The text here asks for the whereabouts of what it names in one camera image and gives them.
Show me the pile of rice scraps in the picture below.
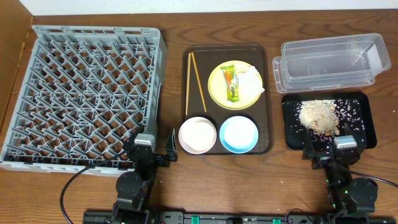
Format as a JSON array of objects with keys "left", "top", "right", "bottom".
[{"left": 298, "top": 100, "right": 340, "bottom": 136}]

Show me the dark brown serving tray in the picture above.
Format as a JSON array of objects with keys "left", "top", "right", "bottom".
[{"left": 181, "top": 44, "right": 274, "bottom": 155}]

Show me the green snack wrapper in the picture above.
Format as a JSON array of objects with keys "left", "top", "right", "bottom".
[{"left": 220, "top": 65, "right": 239, "bottom": 102}]

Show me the light blue bowl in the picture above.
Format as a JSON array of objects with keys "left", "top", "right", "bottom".
[{"left": 219, "top": 116, "right": 259, "bottom": 154}]

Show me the black food waste tray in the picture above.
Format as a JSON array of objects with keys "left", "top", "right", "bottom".
[{"left": 282, "top": 91, "right": 377, "bottom": 151}]

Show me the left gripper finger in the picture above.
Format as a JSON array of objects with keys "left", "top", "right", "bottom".
[
  {"left": 165, "top": 128, "right": 178, "bottom": 162},
  {"left": 123, "top": 124, "right": 144, "bottom": 151}
]

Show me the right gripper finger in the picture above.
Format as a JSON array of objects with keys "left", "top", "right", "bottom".
[
  {"left": 302, "top": 129, "right": 315, "bottom": 160},
  {"left": 343, "top": 123, "right": 364, "bottom": 146}
]

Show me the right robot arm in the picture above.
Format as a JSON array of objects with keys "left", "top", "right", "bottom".
[{"left": 302, "top": 124, "right": 378, "bottom": 223}]

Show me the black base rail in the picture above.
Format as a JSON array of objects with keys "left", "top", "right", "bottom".
[{"left": 82, "top": 210, "right": 398, "bottom": 224}]

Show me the yellow plate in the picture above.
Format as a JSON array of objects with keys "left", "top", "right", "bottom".
[{"left": 208, "top": 60, "right": 262, "bottom": 110}]

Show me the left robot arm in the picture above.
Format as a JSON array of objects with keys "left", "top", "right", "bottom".
[{"left": 106, "top": 126, "right": 178, "bottom": 224}]

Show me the clear plastic bin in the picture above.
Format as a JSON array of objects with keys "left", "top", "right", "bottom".
[{"left": 272, "top": 33, "right": 392, "bottom": 94}]

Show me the white napkin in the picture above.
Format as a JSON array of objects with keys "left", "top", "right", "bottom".
[{"left": 238, "top": 66, "right": 265, "bottom": 99}]

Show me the wooden chopstick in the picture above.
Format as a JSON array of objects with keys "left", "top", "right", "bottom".
[
  {"left": 191, "top": 52, "right": 207, "bottom": 112},
  {"left": 185, "top": 52, "right": 192, "bottom": 116}
]

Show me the white pink bowl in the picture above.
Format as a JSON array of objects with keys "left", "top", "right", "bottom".
[{"left": 178, "top": 117, "right": 217, "bottom": 154}]

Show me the grey dishwasher rack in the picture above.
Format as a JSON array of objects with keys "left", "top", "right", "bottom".
[{"left": 1, "top": 25, "right": 167, "bottom": 177}]

